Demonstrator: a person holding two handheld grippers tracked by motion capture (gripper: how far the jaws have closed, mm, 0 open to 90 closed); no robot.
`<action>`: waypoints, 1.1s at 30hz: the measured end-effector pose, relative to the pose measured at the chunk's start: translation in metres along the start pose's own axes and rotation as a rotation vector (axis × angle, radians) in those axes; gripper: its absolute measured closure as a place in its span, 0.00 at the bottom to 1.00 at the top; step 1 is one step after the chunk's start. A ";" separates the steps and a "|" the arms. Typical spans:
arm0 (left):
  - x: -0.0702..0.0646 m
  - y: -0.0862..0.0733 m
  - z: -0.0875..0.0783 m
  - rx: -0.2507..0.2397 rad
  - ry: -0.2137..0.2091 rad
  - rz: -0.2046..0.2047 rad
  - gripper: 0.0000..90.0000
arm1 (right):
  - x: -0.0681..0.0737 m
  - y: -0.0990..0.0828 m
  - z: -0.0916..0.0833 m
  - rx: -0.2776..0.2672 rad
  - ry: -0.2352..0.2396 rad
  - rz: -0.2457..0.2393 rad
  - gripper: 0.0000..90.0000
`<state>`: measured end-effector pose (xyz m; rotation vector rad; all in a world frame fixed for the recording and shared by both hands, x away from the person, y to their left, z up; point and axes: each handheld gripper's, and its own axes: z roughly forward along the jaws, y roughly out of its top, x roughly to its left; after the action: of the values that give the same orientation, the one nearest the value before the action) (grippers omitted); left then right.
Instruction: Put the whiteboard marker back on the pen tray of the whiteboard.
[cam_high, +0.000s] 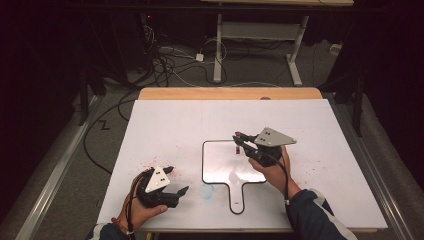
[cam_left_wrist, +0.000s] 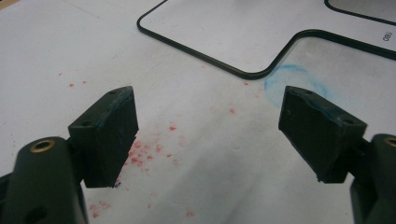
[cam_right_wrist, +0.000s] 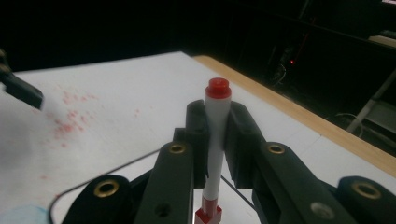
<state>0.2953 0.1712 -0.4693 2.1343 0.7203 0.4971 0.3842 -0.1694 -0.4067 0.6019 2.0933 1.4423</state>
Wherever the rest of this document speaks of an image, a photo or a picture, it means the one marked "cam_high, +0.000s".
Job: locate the white paddle-shaped whiteboard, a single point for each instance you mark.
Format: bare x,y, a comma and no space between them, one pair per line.
220,163

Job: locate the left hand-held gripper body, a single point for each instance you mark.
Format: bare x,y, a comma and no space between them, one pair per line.
157,181

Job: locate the large white table cover sheet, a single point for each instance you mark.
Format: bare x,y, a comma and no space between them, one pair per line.
173,133

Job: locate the white power strip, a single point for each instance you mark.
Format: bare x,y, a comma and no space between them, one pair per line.
335,48

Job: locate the person's left hand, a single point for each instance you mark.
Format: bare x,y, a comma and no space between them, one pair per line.
145,215

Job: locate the metal floor rail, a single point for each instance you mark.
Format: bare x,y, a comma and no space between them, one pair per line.
50,186
376,186

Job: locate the dark device with red light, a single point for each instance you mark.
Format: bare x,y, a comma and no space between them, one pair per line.
148,40

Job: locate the white power adapter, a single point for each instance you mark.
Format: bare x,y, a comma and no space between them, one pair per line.
199,57

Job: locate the person's right hand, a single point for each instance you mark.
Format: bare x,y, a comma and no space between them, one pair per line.
275,176

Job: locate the white marker with red ends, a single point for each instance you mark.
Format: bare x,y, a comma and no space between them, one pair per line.
237,150

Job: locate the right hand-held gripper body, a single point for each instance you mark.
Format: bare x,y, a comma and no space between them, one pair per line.
275,137

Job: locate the desk with metal frame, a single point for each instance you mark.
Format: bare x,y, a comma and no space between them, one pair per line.
260,31

